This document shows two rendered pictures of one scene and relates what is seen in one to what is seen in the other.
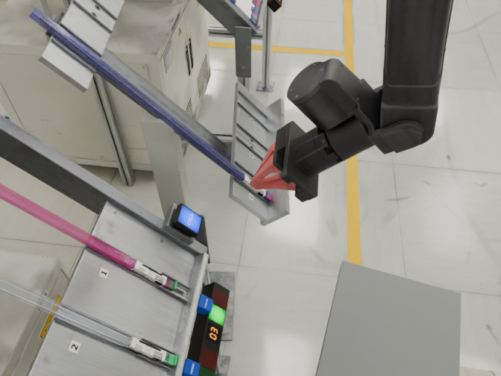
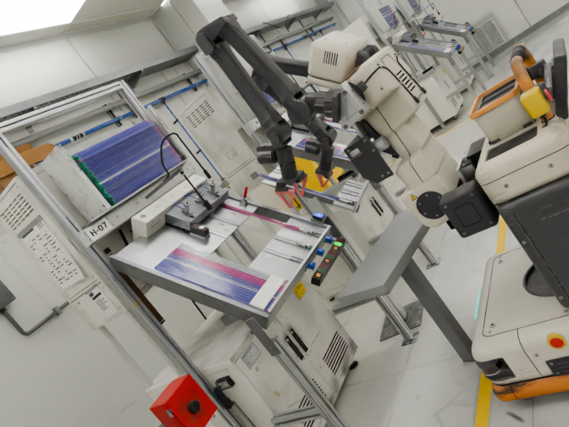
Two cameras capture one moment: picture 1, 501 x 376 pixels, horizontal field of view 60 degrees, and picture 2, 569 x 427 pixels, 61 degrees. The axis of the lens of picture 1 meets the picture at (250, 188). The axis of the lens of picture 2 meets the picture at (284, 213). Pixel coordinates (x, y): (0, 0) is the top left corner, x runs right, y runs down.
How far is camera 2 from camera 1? 1.84 m
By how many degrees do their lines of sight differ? 48
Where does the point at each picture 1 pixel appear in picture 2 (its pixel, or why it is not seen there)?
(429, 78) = (316, 127)
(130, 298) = (298, 235)
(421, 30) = not seen: hidden behind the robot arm
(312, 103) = (307, 149)
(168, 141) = (319, 205)
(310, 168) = (323, 167)
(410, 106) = (320, 135)
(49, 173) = (273, 215)
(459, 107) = not seen: outside the picture
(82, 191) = (284, 218)
